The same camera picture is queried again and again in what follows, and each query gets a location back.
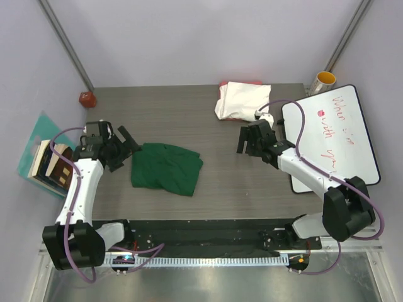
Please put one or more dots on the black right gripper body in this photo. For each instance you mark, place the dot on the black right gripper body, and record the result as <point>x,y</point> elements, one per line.
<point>257,148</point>

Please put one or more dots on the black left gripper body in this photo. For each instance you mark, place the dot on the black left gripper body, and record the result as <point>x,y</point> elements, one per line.
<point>118,150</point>

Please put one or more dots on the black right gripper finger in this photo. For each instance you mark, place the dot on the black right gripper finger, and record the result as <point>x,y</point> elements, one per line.
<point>243,138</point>
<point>250,147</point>

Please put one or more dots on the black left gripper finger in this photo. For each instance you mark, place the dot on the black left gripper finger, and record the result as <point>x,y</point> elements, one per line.
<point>129,142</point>
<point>115,162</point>

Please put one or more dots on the green t shirt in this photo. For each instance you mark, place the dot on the green t shirt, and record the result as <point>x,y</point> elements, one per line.
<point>168,167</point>

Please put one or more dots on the white dry-erase board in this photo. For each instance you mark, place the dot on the white dry-erase board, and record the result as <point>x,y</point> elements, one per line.
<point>331,133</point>

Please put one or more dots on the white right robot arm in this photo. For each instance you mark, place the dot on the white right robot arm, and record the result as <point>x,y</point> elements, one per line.
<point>346,208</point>

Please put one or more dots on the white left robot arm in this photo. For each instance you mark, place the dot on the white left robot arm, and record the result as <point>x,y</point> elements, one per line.
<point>73,242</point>

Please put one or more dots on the stack of books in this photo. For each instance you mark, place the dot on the stack of books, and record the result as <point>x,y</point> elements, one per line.
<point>50,171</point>

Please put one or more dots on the folded white t shirt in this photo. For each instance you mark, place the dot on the folded white t shirt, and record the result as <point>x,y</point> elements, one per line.
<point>242,100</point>

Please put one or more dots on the red cube block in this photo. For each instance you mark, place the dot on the red cube block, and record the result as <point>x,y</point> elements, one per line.
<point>87,99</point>

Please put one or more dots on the teal plastic folder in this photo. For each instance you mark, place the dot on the teal plastic folder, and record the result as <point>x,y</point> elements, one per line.
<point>44,129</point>

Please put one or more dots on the yellow and white cup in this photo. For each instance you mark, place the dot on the yellow and white cup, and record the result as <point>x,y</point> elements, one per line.
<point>323,82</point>

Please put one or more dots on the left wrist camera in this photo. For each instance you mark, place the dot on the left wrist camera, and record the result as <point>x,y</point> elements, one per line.
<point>98,129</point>

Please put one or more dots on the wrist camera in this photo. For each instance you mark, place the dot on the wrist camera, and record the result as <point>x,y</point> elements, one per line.
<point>261,115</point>
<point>98,129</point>

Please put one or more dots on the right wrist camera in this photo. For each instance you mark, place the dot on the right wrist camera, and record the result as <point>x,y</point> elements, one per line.
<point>261,115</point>

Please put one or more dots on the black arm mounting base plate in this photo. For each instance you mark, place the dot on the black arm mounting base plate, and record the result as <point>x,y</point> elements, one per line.
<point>215,238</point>

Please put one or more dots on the white slotted cable duct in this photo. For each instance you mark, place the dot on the white slotted cable duct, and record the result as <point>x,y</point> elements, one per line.
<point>164,262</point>

